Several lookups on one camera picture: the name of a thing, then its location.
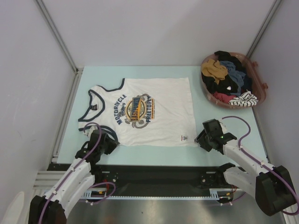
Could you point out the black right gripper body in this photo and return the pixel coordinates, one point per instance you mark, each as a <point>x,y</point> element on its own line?
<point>204,140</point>

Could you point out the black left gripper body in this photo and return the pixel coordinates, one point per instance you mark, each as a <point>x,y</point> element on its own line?
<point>108,147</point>

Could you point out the white graphic tank top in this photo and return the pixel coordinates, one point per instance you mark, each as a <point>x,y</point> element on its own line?
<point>152,112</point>

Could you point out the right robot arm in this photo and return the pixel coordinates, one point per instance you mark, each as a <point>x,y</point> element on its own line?
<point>270,186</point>

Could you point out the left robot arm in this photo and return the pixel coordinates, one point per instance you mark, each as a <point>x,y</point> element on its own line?
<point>83,174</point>

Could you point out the light blue table mat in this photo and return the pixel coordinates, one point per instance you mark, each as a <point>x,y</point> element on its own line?
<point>238,122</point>

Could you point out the red garment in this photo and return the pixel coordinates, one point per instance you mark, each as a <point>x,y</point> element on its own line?
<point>224,97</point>

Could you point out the black white striped garment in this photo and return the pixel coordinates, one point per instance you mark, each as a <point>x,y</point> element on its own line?
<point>247,99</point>

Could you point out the black garment pile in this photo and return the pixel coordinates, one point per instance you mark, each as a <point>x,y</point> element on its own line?
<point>228,86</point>

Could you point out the mustard yellow garment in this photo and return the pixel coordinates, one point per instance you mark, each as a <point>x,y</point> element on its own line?
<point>214,69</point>

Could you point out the pink plastic laundry basket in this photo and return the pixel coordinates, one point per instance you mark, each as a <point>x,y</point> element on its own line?
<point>258,88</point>

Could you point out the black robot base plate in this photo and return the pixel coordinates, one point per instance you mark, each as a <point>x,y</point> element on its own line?
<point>165,181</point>

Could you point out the aluminium frame rail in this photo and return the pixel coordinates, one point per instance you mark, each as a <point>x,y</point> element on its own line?
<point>55,149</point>

